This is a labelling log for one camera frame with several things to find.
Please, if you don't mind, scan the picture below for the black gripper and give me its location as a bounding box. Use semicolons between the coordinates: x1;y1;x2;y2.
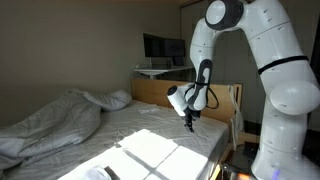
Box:
182;109;202;134

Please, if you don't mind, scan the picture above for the white plastic bag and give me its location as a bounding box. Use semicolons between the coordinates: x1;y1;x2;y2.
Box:
228;84;246;151

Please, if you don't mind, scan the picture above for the black side table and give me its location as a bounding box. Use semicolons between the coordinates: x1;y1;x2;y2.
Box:
219;141;264;180

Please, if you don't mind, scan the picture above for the white pillow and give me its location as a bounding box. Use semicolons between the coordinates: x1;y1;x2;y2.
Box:
83;89;133;112

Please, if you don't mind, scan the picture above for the small black monitor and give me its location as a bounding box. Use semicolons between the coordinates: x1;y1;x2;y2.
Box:
163;38;186;67

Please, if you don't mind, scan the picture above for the white crumpled duvet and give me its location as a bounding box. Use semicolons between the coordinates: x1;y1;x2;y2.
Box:
0;88;103;171

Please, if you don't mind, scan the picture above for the black velcro strap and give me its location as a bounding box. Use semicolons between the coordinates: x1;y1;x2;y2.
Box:
258;55;310;75

